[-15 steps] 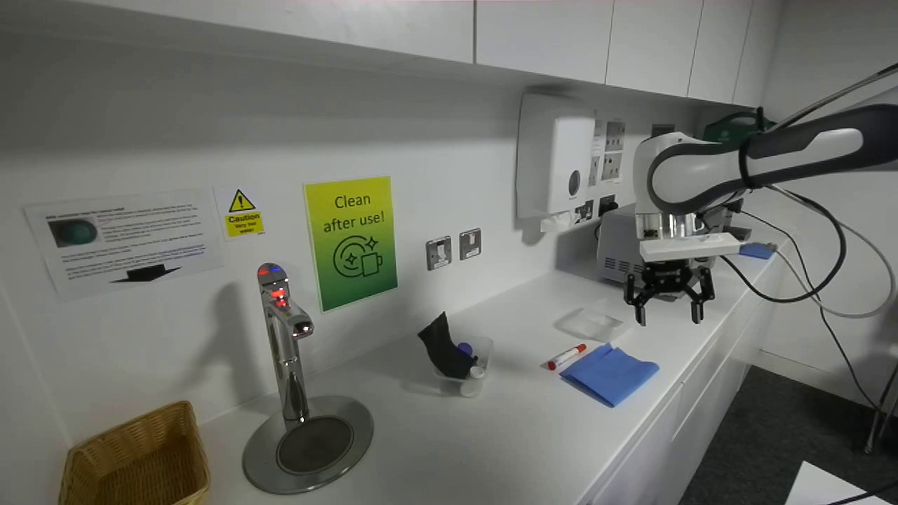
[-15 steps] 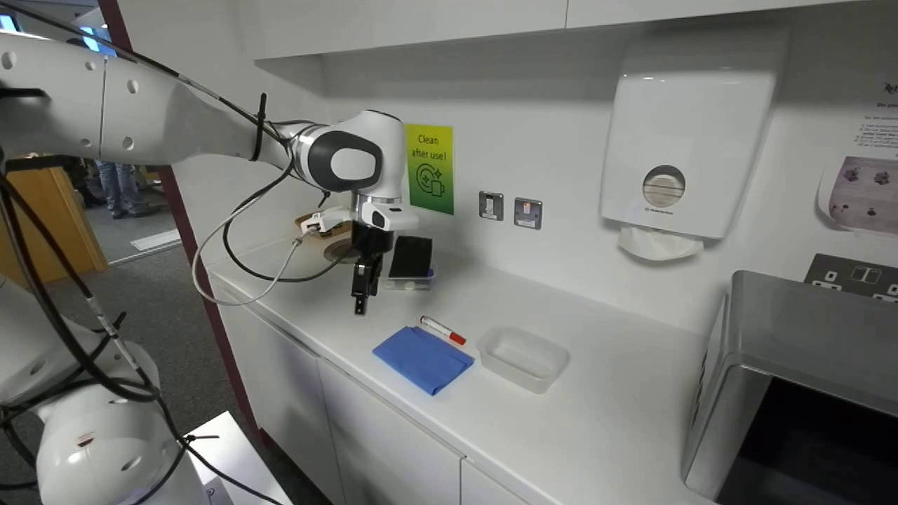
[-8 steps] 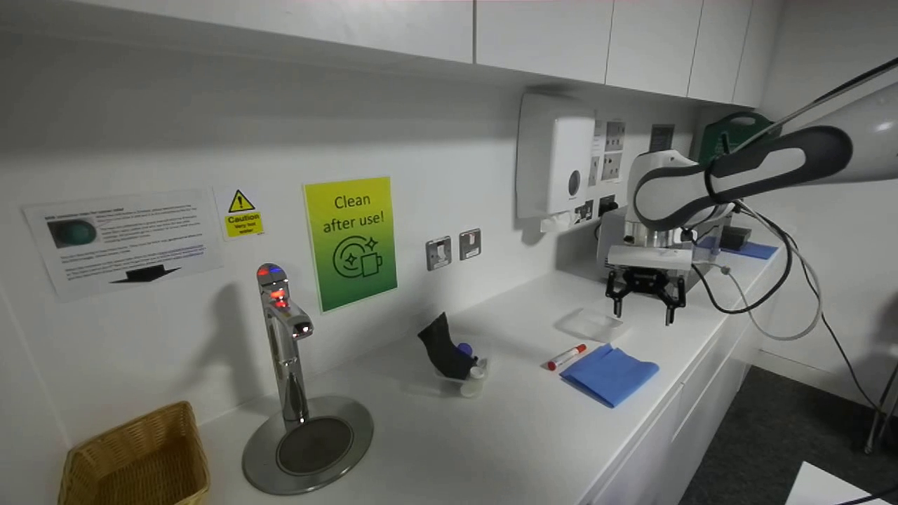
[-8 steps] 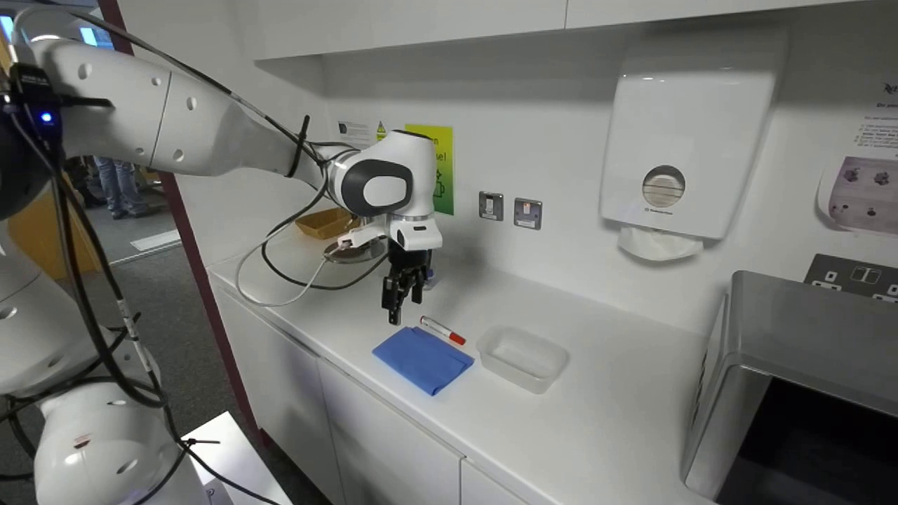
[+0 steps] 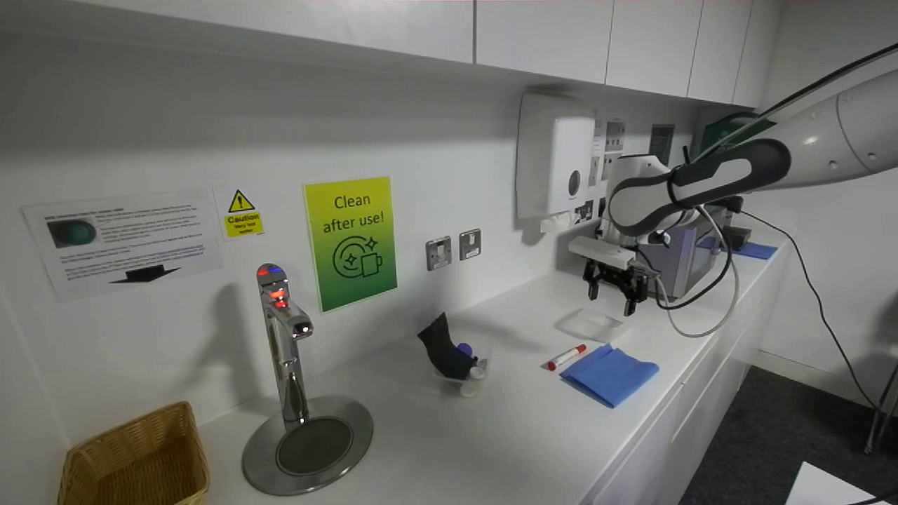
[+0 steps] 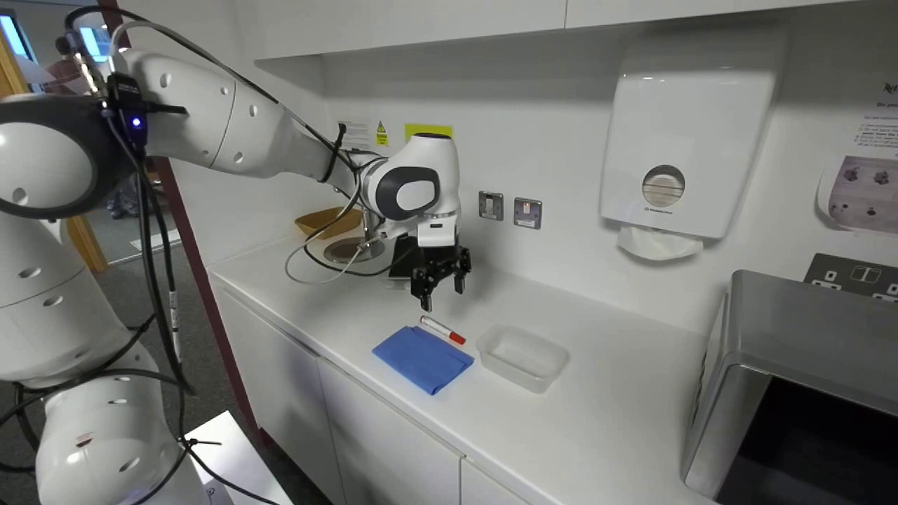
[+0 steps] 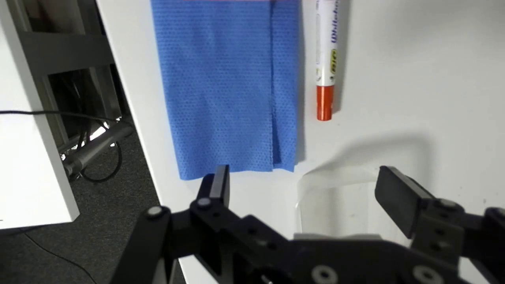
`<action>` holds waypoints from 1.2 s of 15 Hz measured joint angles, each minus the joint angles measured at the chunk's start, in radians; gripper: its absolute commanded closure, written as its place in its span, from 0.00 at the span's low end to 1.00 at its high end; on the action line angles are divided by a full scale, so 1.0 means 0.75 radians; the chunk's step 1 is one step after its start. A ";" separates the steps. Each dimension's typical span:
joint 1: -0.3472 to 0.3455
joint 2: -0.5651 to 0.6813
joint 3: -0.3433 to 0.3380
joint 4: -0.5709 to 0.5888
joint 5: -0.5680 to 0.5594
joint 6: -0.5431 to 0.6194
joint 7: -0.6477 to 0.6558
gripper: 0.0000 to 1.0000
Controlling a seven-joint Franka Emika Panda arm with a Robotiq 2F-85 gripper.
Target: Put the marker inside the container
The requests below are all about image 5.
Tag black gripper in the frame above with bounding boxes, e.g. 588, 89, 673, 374
582, 255, 658, 316

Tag clear plastic container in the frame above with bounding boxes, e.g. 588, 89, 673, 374
553, 307, 626, 346

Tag white base cabinets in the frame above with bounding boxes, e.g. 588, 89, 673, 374
578, 265, 793, 505

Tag small blue cloth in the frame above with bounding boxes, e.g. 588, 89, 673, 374
734, 239, 780, 265

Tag white paper towel dispenser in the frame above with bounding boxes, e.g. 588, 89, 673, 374
515, 89, 599, 227

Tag black sponge holder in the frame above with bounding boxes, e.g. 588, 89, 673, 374
417, 311, 491, 385

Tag green clean after use poster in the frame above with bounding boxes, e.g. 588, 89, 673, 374
303, 175, 401, 314

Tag chrome tap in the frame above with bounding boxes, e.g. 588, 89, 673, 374
255, 260, 317, 434

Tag yellow warning sticker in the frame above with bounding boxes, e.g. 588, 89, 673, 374
223, 187, 268, 239

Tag white instruction sheet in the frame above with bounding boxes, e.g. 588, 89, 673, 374
21, 192, 226, 302

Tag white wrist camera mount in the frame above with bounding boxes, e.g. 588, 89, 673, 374
571, 232, 652, 277

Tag white wall poster with dots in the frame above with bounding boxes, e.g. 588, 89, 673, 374
600, 148, 628, 183

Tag metal wall switch plate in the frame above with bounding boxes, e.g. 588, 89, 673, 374
424, 232, 456, 276
457, 227, 485, 265

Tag dark wall panel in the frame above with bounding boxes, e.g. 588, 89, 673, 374
645, 123, 678, 172

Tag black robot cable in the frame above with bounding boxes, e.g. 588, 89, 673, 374
652, 203, 898, 415

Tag white wall cabinets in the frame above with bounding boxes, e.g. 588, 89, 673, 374
83, 0, 788, 106

